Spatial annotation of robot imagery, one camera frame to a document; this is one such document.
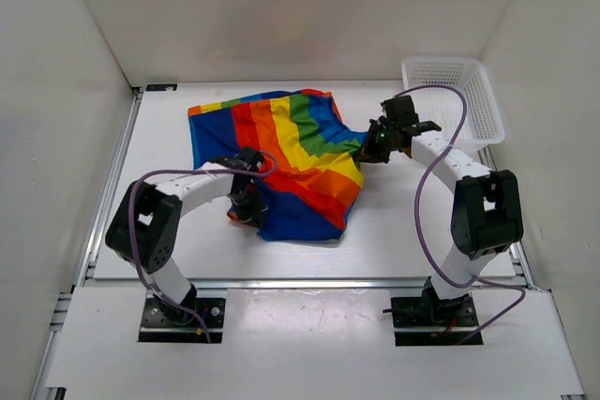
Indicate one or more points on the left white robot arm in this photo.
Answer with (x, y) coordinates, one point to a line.
(144, 228)

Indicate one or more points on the black label sticker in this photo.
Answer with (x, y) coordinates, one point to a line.
(161, 87)

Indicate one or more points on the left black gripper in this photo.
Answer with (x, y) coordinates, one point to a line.
(252, 215)

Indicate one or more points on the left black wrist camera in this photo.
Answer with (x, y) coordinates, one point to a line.
(247, 160)

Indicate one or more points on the white plastic basket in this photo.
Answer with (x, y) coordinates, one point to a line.
(447, 90)

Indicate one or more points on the rainbow striped shorts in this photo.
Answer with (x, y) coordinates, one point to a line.
(317, 179)

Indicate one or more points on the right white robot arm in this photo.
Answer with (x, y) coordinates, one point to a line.
(486, 215)

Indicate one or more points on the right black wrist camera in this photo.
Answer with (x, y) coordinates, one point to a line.
(399, 112)

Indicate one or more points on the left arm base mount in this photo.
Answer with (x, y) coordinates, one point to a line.
(160, 323)

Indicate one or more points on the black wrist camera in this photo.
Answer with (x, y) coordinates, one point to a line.
(399, 112)
(247, 160)

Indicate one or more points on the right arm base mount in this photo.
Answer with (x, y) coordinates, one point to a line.
(427, 321)

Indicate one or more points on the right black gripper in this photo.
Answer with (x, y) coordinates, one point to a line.
(368, 153)

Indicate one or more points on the left aluminium rail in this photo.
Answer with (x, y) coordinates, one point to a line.
(89, 253)

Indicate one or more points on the front aluminium rail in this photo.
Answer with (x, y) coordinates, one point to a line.
(354, 283)

